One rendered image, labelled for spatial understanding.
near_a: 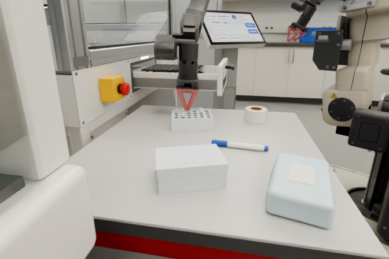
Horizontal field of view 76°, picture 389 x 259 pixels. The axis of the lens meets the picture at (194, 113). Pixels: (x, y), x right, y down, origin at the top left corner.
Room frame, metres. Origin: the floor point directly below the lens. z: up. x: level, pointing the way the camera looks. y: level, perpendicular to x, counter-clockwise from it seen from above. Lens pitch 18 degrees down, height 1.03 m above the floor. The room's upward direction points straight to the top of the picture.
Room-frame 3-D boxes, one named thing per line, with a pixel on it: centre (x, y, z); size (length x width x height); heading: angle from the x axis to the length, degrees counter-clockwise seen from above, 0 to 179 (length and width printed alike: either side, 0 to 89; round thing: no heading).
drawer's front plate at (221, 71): (1.00, -0.11, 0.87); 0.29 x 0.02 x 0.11; 170
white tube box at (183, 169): (0.42, 0.01, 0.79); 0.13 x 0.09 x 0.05; 99
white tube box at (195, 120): (0.72, 0.01, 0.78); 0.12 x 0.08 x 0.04; 94
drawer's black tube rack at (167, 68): (1.04, 0.08, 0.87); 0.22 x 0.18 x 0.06; 80
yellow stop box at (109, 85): (0.73, 0.24, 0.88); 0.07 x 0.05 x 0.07; 170
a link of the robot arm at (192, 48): (0.75, 0.02, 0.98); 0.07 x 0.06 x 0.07; 90
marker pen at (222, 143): (0.56, -0.11, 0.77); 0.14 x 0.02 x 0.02; 75
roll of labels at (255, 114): (0.77, -0.20, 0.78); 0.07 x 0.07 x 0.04
